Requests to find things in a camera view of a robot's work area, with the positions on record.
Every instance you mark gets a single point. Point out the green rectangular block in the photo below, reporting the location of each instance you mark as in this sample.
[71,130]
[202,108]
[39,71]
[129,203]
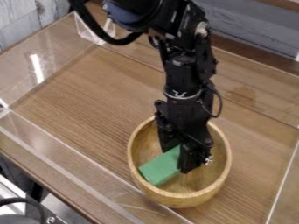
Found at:
[161,168]

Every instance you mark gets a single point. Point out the brown wooden bowl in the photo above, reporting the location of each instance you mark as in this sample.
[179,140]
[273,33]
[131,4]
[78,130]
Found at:
[187,190]

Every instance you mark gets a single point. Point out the clear acrylic corner bracket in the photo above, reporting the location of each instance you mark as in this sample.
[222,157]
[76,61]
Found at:
[87,34]

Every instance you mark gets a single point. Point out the grey metal frame with bolt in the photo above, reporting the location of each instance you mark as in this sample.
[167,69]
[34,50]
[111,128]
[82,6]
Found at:
[52,217]

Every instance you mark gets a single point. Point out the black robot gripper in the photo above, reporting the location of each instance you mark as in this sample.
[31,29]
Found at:
[182,118]

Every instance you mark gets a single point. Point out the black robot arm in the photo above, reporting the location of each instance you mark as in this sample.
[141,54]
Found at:
[179,32]

